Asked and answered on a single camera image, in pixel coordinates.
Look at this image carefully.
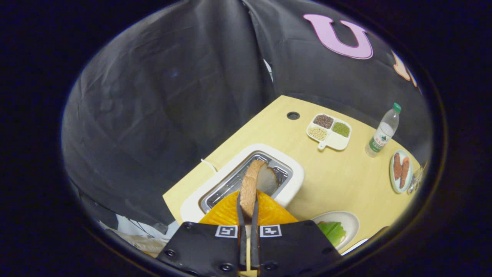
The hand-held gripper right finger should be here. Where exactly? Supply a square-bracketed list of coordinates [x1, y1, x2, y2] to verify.
[250, 192, 342, 277]

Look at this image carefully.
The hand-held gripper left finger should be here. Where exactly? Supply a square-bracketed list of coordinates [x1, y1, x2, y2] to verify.
[157, 190, 247, 277]

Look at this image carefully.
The toasted bread slice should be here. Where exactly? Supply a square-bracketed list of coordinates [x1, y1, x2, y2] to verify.
[239, 160, 279, 220]

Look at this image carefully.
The green lettuce leaf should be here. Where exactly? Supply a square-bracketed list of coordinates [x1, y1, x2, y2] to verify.
[317, 221, 346, 247]

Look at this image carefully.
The white toaster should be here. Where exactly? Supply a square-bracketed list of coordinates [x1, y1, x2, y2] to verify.
[180, 144, 305, 224]

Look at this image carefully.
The person's beige clothing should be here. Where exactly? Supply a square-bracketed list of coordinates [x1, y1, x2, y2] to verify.
[99, 214, 171, 257]

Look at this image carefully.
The round beige plate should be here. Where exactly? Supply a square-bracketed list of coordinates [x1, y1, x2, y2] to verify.
[311, 211, 360, 251]

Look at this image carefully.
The white plate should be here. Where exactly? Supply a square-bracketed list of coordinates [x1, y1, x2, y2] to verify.
[341, 238, 369, 255]

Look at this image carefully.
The white divided seasoning tray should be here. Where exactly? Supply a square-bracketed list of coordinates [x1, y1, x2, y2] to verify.
[306, 113, 352, 151]

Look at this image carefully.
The light blue plate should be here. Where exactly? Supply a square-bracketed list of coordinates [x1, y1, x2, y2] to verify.
[389, 149, 414, 194]

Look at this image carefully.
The reddish brown meat patty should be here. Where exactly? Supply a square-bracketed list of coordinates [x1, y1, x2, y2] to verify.
[399, 156, 410, 189]

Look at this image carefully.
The black backdrop cloth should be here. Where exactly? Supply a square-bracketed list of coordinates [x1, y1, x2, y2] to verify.
[61, 0, 433, 231]

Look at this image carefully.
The clear plastic water bottle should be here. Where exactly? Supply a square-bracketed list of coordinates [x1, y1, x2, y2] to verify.
[365, 102, 402, 158]

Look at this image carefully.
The clear wire utensil holder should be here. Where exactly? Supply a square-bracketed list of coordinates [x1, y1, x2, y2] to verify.
[407, 164, 427, 195]

